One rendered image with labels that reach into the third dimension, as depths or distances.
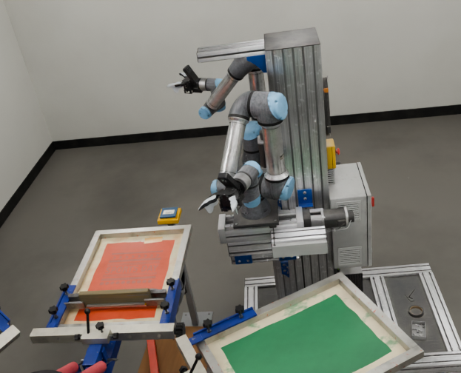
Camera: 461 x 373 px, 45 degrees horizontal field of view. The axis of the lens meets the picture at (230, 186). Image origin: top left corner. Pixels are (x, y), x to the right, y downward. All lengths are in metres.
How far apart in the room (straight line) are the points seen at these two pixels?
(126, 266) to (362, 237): 1.28
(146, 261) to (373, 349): 1.31
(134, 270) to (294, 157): 1.06
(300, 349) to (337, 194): 0.85
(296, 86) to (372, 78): 3.55
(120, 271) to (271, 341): 0.98
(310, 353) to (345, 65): 4.05
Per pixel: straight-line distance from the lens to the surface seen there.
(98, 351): 2.61
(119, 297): 2.84
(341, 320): 2.63
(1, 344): 2.69
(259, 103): 2.41
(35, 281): 4.92
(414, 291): 3.87
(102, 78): 6.39
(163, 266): 3.06
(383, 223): 4.77
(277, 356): 2.50
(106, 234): 3.38
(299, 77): 2.61
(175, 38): 6.04
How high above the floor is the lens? 2.85
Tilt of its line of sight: 32 degrees down
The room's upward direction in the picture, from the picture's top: 10 degrees counter-clockwise
